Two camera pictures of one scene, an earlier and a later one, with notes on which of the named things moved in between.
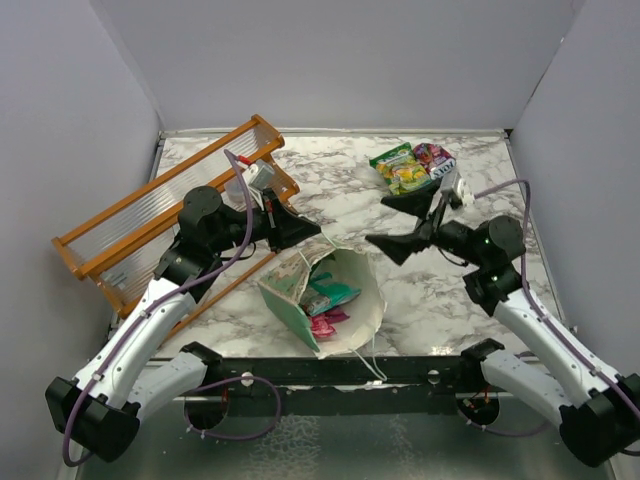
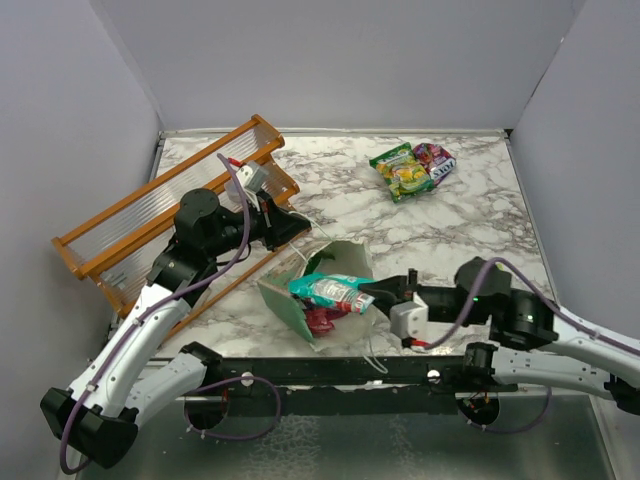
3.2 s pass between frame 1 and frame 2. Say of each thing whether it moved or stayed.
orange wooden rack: stayed
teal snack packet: moved
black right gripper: moved
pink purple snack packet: stayed
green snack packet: stayed
